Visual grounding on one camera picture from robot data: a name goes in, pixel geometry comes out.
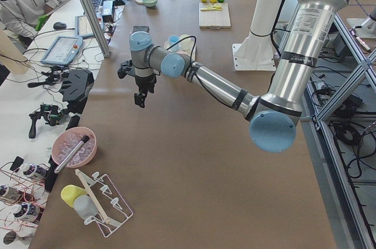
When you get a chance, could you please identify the blue teach pendant tablet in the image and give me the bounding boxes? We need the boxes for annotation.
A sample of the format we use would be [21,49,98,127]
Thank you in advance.
[41,36,83,66]

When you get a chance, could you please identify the green bowl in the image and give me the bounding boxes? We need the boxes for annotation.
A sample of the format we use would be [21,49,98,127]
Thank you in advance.
[142,0,158,8]

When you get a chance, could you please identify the pink bowl with ice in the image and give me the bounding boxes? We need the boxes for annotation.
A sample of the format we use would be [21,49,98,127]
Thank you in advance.
[52,126,98,169]

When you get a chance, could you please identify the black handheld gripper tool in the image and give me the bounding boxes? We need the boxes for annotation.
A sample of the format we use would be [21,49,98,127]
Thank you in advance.
[28,103,68,139]

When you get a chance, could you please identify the metal muddler stick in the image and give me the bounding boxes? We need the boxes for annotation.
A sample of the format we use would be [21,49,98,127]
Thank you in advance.
[54,135,90,174]

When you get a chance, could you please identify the yellow cup on rack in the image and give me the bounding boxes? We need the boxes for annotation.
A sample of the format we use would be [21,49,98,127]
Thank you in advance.
[61,184,87,208]

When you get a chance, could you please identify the cream plastic tray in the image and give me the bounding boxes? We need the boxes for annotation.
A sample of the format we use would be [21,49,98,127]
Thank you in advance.
[163,39,196,60]

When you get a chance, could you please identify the grey cup on rack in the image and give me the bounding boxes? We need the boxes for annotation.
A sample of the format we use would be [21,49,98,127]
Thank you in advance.
[73,195,98,220]

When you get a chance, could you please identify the cream cup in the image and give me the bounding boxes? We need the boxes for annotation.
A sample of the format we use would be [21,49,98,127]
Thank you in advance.
[179,34,194,53]

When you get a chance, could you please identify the white wire cup rack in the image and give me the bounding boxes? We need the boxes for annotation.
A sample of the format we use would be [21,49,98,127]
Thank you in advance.
[83,171,133,238]

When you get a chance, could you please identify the light blue cup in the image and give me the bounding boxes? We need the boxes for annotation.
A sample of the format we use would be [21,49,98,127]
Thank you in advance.
[168,35,179,52]

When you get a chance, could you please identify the wooden stick on rack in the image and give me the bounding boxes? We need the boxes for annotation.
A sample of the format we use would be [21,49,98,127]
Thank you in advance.
[75,169,110,224]

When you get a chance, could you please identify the black computer mouse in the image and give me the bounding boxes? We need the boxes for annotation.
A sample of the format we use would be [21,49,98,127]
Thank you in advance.
[53,22,67,30]

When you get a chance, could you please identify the yellow lemon slices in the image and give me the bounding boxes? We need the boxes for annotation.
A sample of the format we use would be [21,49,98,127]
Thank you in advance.
[200,3,222,11]

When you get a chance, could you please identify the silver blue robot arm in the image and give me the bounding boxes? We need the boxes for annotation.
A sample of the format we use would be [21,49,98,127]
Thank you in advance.
[118,0,348,152]

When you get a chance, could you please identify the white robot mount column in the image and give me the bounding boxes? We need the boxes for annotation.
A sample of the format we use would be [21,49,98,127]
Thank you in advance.
[233,0,283,72]

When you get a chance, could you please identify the aluminium frame post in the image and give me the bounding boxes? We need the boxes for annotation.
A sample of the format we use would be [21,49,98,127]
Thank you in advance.
[80,0,110,58]

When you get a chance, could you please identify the dark grey cloth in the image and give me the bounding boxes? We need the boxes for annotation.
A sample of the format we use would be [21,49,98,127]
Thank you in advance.
[132,25,149,33]

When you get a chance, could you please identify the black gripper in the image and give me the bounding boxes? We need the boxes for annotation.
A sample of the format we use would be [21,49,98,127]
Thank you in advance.
[117,60,157,108]

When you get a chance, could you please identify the wooden cutting board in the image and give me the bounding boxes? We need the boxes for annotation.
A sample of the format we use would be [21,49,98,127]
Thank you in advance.
[199,3,231,29]

